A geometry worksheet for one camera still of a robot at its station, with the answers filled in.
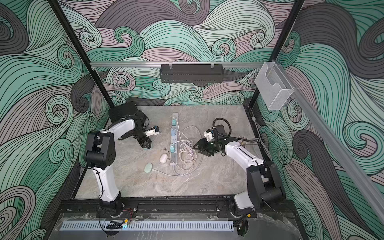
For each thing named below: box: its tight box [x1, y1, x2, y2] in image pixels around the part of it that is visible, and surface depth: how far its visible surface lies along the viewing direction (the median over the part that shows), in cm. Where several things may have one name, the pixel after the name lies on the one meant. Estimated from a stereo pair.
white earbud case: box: [159, 153, 168, 163], surface depth 91 cm
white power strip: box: [170, 112, 178, 165], surface depth 96 cm
